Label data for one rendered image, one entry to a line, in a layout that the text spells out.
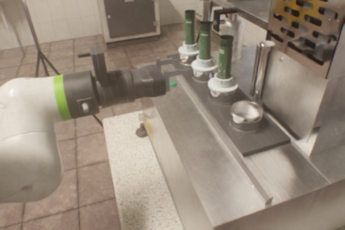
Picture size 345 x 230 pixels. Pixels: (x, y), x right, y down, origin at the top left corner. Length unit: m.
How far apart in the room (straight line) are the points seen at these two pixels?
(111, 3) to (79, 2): 0.79
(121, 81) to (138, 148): 0.45
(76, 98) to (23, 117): 0.10
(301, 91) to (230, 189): 0.21
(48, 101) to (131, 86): 0.16
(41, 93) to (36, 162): 0.13
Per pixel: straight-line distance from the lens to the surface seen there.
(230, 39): 0.61
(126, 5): 3.54
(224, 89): 0.63
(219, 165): 0.52
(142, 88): 0.54
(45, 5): 4.22
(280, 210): 0.52
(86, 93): 0.52
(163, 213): 0.78
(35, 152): 0.50
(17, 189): 0.48
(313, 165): 0.57
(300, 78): 0.51
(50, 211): 1.84
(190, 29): 0.79
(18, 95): 0.54
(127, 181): 0.85
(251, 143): 0.55
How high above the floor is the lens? 1.41
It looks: 34 degrees down
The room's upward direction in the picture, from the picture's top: 2 degrees counter-clockwise
